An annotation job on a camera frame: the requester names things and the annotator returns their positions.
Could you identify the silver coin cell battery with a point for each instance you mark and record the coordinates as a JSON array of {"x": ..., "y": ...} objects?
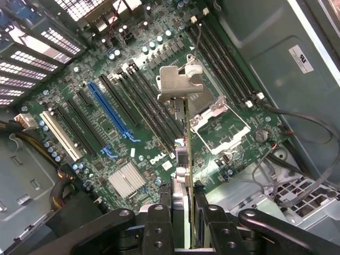
[{"x": 261, "y": 135}]

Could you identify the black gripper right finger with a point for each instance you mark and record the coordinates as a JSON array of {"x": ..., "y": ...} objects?
[{"x": 225, "y": 237}]

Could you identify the green motherboard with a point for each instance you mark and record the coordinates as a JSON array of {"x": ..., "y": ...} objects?
[{"x": 148, "y": 148}]

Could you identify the silver finned heatsink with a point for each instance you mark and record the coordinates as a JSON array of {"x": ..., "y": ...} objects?
[{"x": 127, "y": 179}]

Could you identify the blue expansion slot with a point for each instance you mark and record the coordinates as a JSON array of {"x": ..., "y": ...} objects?
[{"x": 106, "y": 106}]

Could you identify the open black PC case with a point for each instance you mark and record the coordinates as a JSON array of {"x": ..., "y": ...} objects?
[{"x": 265, "y": 53}]

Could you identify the thin locking lever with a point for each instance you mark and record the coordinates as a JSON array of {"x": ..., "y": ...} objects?
[{"x": 197, "y": 40}]

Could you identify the short black expansion slot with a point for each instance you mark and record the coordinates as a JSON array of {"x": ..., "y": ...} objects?
[{"x": 84, "y": 98}]

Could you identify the long black expansion slot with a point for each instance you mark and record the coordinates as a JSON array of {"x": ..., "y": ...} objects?
[
  {"x": 75, "y": 131},
  {"x": 118, "y": 99},
  {"x": 86, "y": 123}
]

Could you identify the silver disk bay cage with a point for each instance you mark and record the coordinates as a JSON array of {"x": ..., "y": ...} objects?
[{"x": 318, "y": 217}]

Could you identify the black plastic shroud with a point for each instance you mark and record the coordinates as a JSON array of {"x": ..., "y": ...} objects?
[{"x": 77, "y": 210}]

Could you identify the white expansion slot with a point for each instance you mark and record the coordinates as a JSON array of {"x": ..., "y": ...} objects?
[{"x": 61, "y": 136}]

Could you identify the white case label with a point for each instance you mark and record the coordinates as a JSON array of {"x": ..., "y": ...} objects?
[{"x": 301, "y": 58}]

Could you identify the white power connector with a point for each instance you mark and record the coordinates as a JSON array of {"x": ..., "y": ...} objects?
[{"x": 25, "y": 120}]

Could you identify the black RAM slot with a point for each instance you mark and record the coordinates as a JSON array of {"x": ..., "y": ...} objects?
[
  {"x": 231, "y": 61},
  {"x": 219, "y": 61},
  {"x": 147, "y": 87},
  {"x": 238, "y": 61},
  {"x": 225, "y": 61},
  {"x": 139, "y": 87},
  {"x": 131, "y": 87}
]

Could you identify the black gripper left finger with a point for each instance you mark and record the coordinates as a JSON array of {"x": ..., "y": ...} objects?
[{"x": 156, "y": 237}]

